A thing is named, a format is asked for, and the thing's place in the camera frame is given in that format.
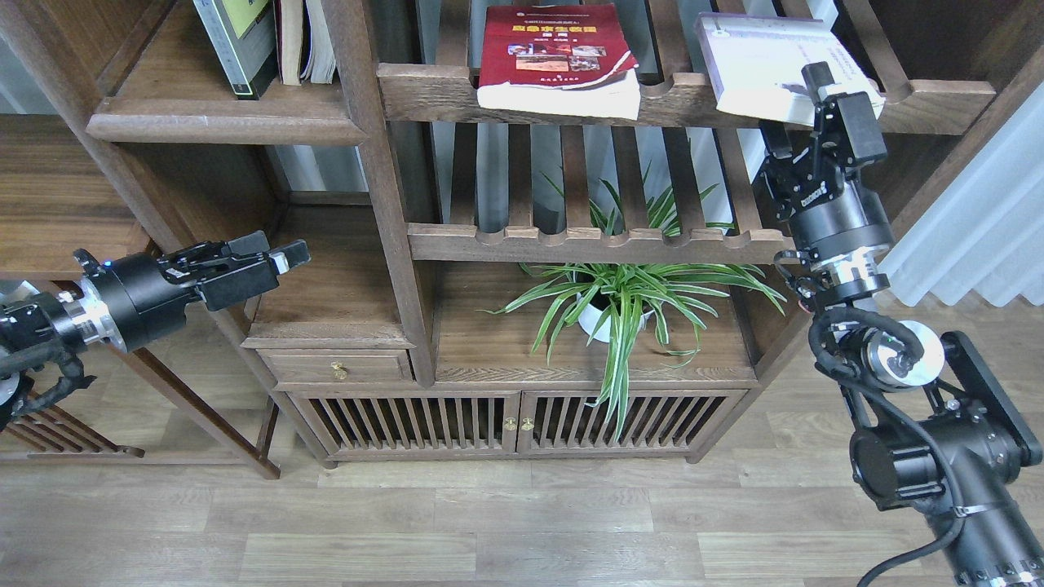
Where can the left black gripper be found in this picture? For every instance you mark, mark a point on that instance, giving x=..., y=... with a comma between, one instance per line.
x=135, y=300

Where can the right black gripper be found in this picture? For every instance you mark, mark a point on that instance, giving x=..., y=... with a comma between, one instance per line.
x=838, y=226

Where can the white lavender cover book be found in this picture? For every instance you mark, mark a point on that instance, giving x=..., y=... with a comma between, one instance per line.
x=755, y=64

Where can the green grey cover book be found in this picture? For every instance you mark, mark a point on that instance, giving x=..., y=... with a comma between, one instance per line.
x=243, y=34

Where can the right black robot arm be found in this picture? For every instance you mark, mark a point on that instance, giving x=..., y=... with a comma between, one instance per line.
x=933, y=428

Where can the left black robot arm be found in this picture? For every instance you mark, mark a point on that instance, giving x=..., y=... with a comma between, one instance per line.
x=38, y=368

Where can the upright books on shelf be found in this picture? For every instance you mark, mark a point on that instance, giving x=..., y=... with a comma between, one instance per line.
x=305, y=51

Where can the white curtain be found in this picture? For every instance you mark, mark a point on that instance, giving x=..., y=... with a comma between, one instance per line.
x=985, y=233

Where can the dark wooden bookshelf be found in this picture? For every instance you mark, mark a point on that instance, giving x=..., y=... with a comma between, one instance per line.
x=395, y=176

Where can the red cover book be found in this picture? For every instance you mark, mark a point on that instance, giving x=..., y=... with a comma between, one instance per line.
x=559, y=60

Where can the white plant pot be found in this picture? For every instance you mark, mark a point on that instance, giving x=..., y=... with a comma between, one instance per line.
x=612, y=319

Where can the brass cabinet door knobs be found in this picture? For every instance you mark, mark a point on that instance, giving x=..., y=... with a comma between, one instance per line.
x=526, y=424

